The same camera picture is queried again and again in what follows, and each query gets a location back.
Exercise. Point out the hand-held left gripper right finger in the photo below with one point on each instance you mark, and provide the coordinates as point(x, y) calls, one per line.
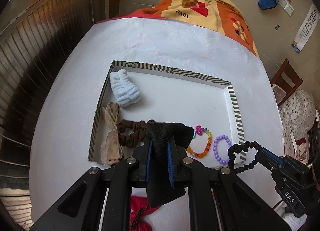
point(170, 166)

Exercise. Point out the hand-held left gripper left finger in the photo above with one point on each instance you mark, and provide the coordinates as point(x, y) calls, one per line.
point(149, 161)

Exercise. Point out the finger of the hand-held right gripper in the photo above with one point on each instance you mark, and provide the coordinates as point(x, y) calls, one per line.
point(271, 158)

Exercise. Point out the black velvet hair bow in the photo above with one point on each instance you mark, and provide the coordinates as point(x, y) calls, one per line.
point(160, 141)

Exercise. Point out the black scrunchie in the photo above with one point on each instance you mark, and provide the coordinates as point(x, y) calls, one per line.
point(235, 149)

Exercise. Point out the striped cardboard box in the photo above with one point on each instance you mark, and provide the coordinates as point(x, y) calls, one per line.
point(175, 96)

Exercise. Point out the red and white cushion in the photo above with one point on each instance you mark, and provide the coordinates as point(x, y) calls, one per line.
point(302, 149)

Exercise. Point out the beige bow hair clip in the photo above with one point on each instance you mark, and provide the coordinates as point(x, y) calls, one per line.
point(111, 141)

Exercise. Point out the red hair bow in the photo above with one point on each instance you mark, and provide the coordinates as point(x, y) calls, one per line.
point(137, 203)

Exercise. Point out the brown scrunchie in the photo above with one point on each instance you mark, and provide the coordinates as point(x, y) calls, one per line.
point(122, 124)

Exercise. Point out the floral bedding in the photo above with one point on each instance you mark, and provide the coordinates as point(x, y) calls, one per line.
point(297, 111)

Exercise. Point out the plastic wrapped seat cushion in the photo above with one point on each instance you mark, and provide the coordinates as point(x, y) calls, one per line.
point(278, 93)

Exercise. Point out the light blue fluffy sock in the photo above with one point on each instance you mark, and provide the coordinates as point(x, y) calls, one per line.
point(123, 88)

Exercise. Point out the brown wooden chair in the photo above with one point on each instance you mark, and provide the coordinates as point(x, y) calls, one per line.
point(287, 70)

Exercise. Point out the white embossed tablecloth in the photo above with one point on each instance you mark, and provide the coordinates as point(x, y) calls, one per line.
point(162, 45)

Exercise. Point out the orange printed blanket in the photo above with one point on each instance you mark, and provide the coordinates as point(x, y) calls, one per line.
point(175, 8)

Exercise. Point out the wooden slatted door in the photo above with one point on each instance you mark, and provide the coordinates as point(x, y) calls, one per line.
point(37, 45)

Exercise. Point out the wall calendar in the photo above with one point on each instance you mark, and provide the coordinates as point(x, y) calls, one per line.
point(307, 28)

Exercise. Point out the white wall switch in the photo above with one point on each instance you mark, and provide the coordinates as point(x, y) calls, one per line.
point(286, 5)

